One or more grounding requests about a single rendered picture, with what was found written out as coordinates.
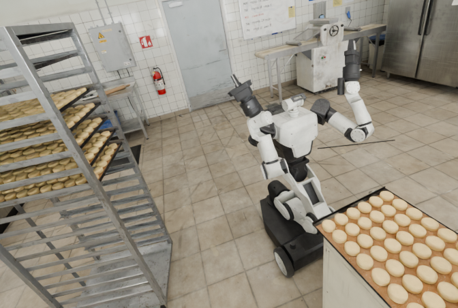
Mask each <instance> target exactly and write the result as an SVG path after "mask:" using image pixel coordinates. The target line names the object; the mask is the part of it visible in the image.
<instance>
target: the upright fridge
mask: <svg viewBox="0 0 458 308"><path fill-rule="evenodd" d="M452 3H453V0H390V2H389V8H388V18H387V24H386V34H385V40H384V50H383V56H382V66H381V70H380V71H381V72H387V78H386V79H389V76H390V74H391V73H392V74H397V75H400V76H406V77H410V78H415V79H419V80H425V81H428V82H434V83H438V84H443V85H447V86H450V87H455V88H456V89H458V5H452Z"/></svg>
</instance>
